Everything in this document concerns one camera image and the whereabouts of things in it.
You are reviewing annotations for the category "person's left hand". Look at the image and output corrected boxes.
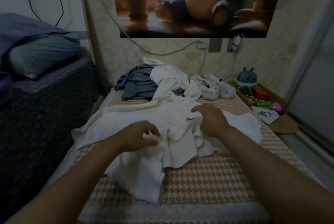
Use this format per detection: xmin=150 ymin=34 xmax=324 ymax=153
xmin=117 ymin=120 xmax=161 ymax=152

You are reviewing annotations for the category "person's right hand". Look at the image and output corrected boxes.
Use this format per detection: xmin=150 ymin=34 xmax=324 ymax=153
xmin=191 ymin=102 xmax=230 ymax=139

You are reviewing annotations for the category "white T-shirt with letter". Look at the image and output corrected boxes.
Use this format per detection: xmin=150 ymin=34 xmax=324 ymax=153
xmin=71 ymin=96 xmax=263 ymax=205

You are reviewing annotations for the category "white printed slipper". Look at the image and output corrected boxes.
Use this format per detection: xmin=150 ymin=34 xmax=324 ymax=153
xmin=196 ymin=75 xmax=220 ymax=100
xmin=205 ymin=74 xmax=237 ymax=99

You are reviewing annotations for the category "pile of grey-blue clothes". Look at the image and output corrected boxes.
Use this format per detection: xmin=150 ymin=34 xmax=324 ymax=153
xmin=114 ymin=64 xmax=186 ymax=102

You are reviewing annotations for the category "person's left forearm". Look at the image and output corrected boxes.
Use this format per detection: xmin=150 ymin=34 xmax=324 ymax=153
xmin=5 ymin=138 xmax=136 ymax=224

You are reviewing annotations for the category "person's right forearm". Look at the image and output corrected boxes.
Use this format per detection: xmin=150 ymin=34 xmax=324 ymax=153
xmin=214 ymin=125 xmax=334 ymax=224

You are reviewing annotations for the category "teal round bunny lamp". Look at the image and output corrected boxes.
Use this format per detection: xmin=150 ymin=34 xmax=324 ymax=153
xmin=235 ymin=67 xmax=258 ymax=94

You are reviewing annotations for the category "green toy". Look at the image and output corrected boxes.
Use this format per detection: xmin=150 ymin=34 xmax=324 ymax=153
xmin=256 ymin=100 xmax=275 ymax=110

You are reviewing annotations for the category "white printed card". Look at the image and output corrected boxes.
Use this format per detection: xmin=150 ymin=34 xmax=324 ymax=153
xmin=252 ymin=106 xmax=281 ymax=125

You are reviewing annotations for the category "red toy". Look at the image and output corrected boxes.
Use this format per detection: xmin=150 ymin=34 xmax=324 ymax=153
xmin=254 ymin=87 xmax=270 ymax=101

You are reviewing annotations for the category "wooden bedside tray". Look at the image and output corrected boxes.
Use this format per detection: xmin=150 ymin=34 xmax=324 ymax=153
xmin=237 ymin=83 xmax=299 ymax=135

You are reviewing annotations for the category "white charger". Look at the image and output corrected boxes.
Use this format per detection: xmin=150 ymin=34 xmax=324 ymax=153
xmin=231 ymin=35 xmax=242 ymax=52

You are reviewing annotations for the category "dark patterned bed cover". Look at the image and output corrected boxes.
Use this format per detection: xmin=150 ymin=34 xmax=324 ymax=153
xmin=0 ymin=57 xmax=108 ymax=222

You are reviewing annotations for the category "grey sliding door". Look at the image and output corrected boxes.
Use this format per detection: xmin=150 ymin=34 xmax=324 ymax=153
xmin=287 ymin=23 xmax=334 ymax=149

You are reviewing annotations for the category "grey-green pillow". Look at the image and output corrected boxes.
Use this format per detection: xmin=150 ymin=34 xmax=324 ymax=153
xmin=8 ymin=34 xmax=81 ymax=79

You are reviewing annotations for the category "blue folded blanket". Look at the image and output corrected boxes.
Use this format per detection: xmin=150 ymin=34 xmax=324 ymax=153
xmin=0 ymin=71 xmax=14 ymax=104

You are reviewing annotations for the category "blue pillow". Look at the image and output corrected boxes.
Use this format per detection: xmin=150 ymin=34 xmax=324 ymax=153
xmin=0 ymin=13 xmax=71 ymax=60

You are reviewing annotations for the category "thin white charger cable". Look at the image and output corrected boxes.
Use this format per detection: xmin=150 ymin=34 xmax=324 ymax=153
xmin=222 ymin=49 xmax=241 ymax=84

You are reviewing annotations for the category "grey wall socket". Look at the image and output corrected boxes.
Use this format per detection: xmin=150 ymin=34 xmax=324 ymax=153
xmin=209 ymin=37 xmax=222 ymax=52

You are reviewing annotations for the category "long white cable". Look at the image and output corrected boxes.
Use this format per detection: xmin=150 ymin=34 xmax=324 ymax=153
xmin=78 ymin=0 xmax=209 ymax=56

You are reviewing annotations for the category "cartoon bear wall poster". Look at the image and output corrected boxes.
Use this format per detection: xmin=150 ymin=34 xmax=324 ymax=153
xmin=111 ymin=0 xmax=288 ymax=38

